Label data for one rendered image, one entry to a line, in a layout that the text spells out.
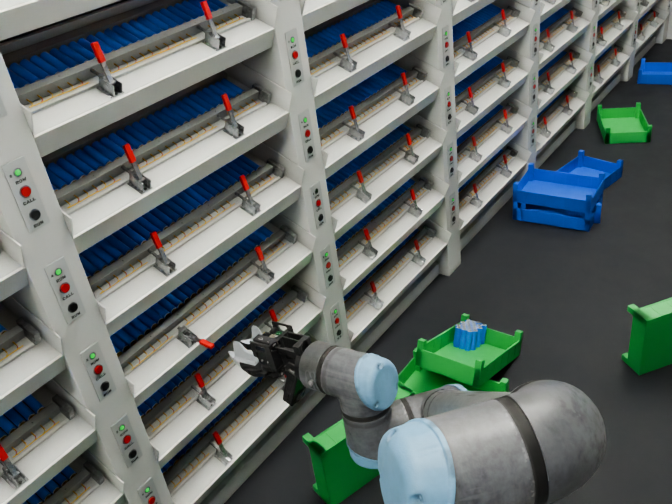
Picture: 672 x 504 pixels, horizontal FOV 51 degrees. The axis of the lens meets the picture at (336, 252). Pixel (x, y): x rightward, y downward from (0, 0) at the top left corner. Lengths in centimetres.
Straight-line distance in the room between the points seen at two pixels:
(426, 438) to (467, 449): 4
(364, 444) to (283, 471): 71
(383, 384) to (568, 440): 53
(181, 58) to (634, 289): 171
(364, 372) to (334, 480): 64
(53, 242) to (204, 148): 39
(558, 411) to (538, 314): 165
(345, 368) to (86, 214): 54
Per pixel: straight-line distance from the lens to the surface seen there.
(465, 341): 219
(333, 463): 177
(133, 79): 136
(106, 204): 136
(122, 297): 143
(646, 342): 215
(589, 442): 78
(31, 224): 125
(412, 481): 71
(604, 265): 265
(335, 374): 124
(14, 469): 142
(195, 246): 153
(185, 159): 146
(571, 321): 238
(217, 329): 161
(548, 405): 76
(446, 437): 72
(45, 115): 127
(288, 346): 134
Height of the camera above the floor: 147
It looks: 32 degrees down
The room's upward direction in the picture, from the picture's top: 8 degrees counter-clockwise
